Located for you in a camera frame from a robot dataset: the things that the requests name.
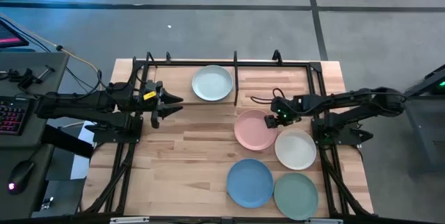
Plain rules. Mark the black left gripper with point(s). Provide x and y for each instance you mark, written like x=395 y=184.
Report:
x=155 y=118

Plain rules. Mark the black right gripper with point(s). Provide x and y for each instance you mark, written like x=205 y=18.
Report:
x=271 y=121

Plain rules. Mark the pink plate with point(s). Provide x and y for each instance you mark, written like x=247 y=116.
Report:
x=253 y=131

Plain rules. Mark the pale blue plate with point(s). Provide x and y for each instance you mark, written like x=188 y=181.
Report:
x=212 y=83

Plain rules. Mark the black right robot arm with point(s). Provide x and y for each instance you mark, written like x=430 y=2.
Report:
x=347 y=98

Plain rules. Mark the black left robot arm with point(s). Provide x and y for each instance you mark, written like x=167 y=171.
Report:
x=87 y=104

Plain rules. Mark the cream white plate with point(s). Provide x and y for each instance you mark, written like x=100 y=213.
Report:
x=295 y=149

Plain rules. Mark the green plate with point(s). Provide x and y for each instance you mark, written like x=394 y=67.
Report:
x=295 y=196

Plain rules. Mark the white paper sheet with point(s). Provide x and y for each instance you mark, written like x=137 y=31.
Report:
x=81 y=161

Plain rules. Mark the grey desk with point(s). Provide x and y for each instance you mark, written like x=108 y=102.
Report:
x=34 y=147

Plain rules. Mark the black clamp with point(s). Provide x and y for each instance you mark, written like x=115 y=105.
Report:
x=26 y=78

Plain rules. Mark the grey equipment cart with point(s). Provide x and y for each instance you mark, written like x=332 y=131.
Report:
x=427 y=119

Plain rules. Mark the black backlit keyboard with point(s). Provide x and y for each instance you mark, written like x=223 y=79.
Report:
x=10 y=116

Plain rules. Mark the black computer mouse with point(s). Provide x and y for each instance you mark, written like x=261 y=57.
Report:
x=20 y=177

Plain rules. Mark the computer monitor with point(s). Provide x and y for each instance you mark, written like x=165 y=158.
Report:
x=8 y=38

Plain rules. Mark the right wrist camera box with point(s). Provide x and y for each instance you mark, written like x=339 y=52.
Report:
x=283 y=112

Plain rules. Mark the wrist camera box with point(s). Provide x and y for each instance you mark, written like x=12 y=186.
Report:
x=147 y=88
x=283 y=112

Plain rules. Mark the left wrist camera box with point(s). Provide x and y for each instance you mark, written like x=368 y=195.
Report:
x=147 y=88

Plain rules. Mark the black metal rig frame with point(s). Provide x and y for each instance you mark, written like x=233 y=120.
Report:
x=243 y=63

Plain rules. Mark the grey metal bracket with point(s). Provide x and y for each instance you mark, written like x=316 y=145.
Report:
x=128 y=220
x=323 y=221

